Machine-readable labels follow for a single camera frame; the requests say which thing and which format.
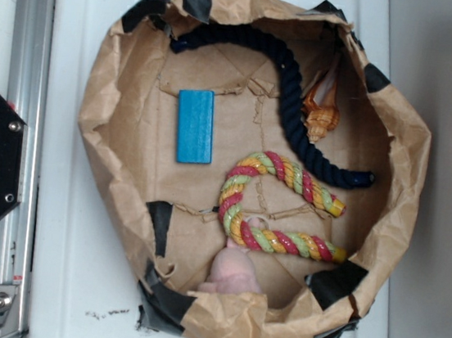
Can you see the blue rectangular block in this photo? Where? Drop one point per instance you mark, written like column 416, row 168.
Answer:
column 195, row 126

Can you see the brown paper bag bin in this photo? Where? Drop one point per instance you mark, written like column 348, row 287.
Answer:
column 325, row 223

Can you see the pink plush toy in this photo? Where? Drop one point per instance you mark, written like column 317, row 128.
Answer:
column 232, row 272

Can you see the orange seashell toy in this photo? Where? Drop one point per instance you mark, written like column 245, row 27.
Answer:
column 319, row 107

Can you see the aluminium extrusion rail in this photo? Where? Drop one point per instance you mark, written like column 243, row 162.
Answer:
column 27, row 89

